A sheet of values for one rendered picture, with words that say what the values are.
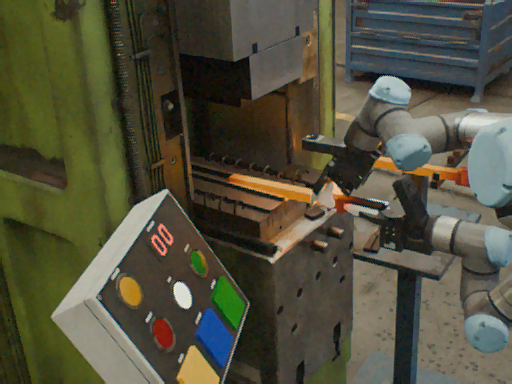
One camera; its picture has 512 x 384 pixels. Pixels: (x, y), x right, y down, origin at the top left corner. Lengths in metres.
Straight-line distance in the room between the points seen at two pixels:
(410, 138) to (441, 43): 4.10
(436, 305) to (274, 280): 1.52
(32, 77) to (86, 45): 0.25
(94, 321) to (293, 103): 1.02
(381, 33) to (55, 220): 4.36
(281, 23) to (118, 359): 0.80
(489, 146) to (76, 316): 0.61
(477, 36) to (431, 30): 0.36
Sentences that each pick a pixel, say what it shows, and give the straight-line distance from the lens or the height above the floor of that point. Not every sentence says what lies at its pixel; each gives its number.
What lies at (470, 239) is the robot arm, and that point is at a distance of 1.42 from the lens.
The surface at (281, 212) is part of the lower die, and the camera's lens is 1.63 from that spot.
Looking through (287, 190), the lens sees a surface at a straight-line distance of 1.62.
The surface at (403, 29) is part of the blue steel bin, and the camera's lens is 5.53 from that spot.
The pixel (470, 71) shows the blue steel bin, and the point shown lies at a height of 0.21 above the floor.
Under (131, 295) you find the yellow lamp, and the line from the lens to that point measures 1.03.
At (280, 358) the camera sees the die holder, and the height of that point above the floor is 0.63.
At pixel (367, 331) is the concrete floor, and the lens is 2.82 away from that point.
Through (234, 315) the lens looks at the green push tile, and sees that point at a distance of 1.24.
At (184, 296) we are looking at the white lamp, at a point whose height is 1.09.
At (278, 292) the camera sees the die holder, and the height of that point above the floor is 0.82.
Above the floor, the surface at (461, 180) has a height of 0.95.
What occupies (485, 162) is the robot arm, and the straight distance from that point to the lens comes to 0.99.
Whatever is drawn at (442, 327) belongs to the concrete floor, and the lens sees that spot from 2.88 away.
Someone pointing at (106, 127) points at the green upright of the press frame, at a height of 1.28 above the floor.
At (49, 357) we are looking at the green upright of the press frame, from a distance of 1.96.
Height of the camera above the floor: 1.73
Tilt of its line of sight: 26 degrees down
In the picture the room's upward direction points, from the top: 3 degrees counter-clockwise
